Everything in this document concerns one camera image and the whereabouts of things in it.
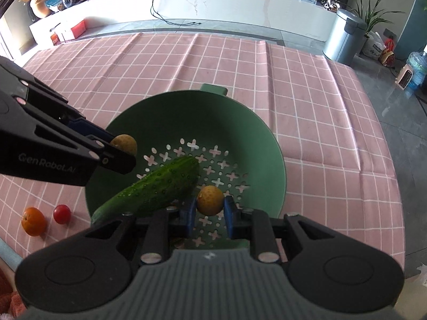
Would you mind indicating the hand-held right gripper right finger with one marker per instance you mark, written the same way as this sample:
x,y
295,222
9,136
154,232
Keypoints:
x,y
230,217

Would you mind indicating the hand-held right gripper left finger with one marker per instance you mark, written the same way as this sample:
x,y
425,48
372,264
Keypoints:
x,y
190,216

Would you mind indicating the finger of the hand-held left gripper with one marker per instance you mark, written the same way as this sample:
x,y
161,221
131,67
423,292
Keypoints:
x,y
116,160
87,128

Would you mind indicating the small yellow longan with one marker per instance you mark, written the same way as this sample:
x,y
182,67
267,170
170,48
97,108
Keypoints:
x,y
126,143
210,200

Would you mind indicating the orange tangerine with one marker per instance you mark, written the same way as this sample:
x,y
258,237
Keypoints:
x,y
33,221

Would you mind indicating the green colander bowl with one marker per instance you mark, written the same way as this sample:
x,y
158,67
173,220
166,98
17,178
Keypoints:
x,y
233,123

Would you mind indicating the green cucumber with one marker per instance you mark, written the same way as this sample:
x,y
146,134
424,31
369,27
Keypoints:
x,y
156,186

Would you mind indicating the red cherry tomato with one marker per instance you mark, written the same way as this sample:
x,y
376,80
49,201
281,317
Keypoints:
x,y
62,214

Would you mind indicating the small orange box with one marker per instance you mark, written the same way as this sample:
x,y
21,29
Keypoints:
x,y
55,39

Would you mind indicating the red storage box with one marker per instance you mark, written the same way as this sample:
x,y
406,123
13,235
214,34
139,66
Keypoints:
x,y
78,29

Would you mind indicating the blue packet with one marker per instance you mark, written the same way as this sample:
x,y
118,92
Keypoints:
x,y
54,4

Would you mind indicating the orange vase with dried flowers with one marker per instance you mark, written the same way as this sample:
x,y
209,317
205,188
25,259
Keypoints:
x,y
40,8

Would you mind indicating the pink checked tablecloth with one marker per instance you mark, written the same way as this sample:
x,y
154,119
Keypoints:
x,y
200,60

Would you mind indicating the red cloth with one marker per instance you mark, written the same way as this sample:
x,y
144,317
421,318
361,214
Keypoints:
x,y
8,293

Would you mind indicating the white marble TV cabinet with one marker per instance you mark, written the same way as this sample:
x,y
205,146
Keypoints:
x,y
233,3

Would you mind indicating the silver pedal trash can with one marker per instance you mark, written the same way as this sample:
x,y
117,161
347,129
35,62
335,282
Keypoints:
x,y
343,36

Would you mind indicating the white plastic bag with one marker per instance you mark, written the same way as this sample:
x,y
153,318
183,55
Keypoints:
x,y
375,46

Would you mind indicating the small pink heater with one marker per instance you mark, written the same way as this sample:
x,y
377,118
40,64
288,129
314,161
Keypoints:
x,y
405,76

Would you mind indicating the red-brown bag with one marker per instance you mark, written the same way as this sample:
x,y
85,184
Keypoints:
x,y
387,55

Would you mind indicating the black and white toy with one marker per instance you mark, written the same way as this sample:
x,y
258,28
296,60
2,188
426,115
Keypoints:
x,y
329,3

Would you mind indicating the blue water jug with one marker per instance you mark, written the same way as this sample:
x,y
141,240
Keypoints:
x,y
418,66

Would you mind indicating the long-leaf potted plant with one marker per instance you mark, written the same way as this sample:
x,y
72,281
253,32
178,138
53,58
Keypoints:
x,y
370,16

